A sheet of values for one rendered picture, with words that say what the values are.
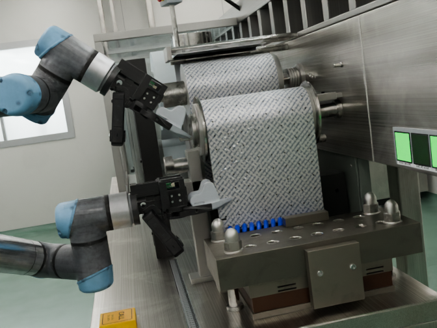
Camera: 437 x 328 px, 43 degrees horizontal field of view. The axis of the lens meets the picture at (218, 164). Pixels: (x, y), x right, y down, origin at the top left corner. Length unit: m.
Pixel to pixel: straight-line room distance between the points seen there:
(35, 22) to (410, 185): 5.79
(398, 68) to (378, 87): 0.09
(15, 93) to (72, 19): 5.78
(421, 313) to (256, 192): 0.40
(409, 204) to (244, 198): 0.48
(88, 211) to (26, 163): 5.71
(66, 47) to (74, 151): 5.61
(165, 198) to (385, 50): 0.51
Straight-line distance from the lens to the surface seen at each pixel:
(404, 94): 1.04
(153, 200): 1.18
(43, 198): 6.89
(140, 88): 1.18
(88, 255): 1.18
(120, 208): 1.16
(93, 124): 6.75
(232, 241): 1.04
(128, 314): 1.15
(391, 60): 1.08
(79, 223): 1.16
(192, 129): 1.21
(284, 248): 1.05
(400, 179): 1.48
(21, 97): 1.06
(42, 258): 1.24
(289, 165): 1.23
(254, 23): 2.09
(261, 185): 1.22
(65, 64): 1.19
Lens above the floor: 1.33
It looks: 7 degrees down
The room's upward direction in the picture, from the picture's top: 8 degrees counter-clockwise
